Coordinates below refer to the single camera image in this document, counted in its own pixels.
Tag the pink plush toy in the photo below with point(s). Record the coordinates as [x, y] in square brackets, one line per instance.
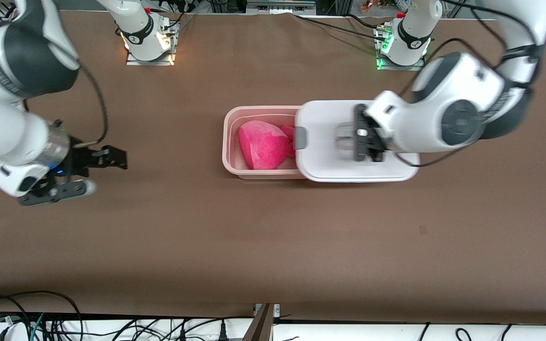
[263, 144]

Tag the white lower shelf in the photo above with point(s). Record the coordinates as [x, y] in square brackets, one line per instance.
[349, 334]

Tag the black power plug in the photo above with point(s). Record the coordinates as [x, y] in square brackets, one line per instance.
[222, 332]

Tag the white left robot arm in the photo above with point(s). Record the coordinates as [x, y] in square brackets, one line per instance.
[443, 104]

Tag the brown table cover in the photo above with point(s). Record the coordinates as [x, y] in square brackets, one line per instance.
[273, 255]

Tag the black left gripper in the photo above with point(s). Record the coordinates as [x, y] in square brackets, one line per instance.
[373, 140]

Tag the white box lid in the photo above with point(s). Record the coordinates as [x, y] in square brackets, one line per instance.
[330, 168]

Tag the white storage box base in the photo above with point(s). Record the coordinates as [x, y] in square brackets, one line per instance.
[228, 142]

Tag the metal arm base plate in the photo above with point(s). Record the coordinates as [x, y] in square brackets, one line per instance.
[133, 60]
[396, 67]

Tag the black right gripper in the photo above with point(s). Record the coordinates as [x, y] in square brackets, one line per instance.
[82, 160]

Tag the aluminium frame profile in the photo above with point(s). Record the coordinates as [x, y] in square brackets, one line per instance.
[261, 324]

